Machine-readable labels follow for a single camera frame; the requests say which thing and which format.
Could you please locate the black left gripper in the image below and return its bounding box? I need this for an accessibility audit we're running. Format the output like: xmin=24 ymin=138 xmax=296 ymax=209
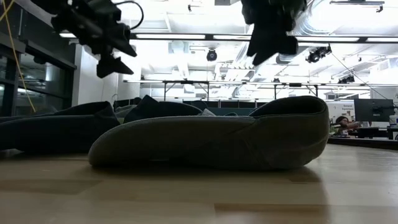
xmin=51 ymin=0 xmax=138 ymax=79

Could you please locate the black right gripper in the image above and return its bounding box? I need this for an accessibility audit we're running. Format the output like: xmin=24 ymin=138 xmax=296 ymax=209
xmin=241 ymin=0 xmax=308 ymax=67

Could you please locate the blue denim baseball cap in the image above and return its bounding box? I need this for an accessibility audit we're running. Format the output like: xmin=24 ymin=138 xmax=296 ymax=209
xmin=123 ymin=95 xmax=203 ymax=124
xmin=0 ymin=101 xmax=121 ymax=155

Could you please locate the dark green baseball cap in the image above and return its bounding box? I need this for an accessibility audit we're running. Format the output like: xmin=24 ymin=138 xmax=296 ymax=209
xmin=88 ymin=95 xmax=330 ymax=171

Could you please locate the black ceiling spotlight cluster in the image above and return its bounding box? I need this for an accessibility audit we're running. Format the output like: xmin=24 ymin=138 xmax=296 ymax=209
xmin=305 ymin=45 xmax=333 ymax=64

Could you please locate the long ceiling light bar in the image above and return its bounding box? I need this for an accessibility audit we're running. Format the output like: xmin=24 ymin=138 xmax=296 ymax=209
xmin=58 ymin=32 xmax=398 ymax=44

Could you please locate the black framed workbench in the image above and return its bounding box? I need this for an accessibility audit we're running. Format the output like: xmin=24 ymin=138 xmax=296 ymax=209
xmin=162 ymin=80 xmax=320 ymax=101

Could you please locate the dark green office partition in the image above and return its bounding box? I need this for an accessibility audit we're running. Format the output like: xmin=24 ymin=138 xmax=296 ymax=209
xmin=183 ymin=100 xmax=268 ymax=116

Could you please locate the white printed sign board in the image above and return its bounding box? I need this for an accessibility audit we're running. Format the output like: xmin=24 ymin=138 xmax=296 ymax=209
xmin=328 ymin=101 xmax=356 ymax=125

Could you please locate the person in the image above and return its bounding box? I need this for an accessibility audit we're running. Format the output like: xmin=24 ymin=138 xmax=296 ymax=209
xmin=334 ymin=115 xmax=361 ymax=135

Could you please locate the black framed glass partition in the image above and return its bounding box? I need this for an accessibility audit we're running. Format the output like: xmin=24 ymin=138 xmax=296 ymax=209
xmin=0 ymin=0 xmax=78 ymax=118

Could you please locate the black computer monitor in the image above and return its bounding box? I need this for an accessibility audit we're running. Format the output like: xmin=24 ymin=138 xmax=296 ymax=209
xmin=353 ymin=98 xmax=396 ymax=123

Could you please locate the silver ventilation duct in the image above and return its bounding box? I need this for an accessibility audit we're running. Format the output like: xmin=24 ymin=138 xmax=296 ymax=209
xmin=275 ymin=0 xmax=330 ymax=65

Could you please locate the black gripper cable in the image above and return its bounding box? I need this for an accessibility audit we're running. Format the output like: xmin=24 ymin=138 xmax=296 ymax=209
xmin=113 ymin=0 xmax=145 ymax=31

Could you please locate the yellow hanging cable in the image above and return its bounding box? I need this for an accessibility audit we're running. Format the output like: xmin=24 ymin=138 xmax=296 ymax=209
xmin=0 ymin=0 xmax=37 ymax=113

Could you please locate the black aluminium table frame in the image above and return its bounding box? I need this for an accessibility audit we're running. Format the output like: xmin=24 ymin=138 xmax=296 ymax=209
xmin=326 ymin=136 xmax=398 ymax=151

